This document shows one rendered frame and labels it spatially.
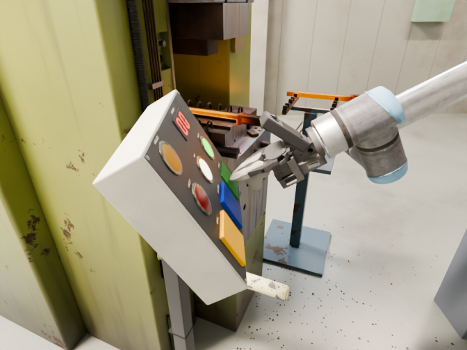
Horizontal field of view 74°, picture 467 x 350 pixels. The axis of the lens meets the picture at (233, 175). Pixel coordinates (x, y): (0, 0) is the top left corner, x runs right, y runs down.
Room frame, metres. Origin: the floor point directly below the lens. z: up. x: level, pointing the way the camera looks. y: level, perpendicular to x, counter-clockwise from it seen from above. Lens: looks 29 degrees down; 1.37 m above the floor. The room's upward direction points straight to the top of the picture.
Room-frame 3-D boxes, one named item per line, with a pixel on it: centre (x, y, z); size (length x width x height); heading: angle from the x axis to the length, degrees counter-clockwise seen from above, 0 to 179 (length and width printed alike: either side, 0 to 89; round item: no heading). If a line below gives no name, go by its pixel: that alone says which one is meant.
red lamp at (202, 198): (0.42, 0.05, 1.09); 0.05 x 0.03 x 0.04; 157
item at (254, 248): (1.20, 0.17, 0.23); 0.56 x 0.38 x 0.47; 67
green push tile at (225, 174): (0.62, 0.01, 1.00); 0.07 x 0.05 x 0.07; 2
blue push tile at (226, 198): (0.52, 0.01, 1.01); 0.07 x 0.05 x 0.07; 2
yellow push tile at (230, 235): (0.42, 0.01, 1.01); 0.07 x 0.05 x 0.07; 2
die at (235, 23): (1.15, 0.18, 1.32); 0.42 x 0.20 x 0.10; 67
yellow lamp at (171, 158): (0.42, 0.09, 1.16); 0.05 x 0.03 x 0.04; 157
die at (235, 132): (1.15, 0.18, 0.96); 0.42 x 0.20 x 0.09; 67
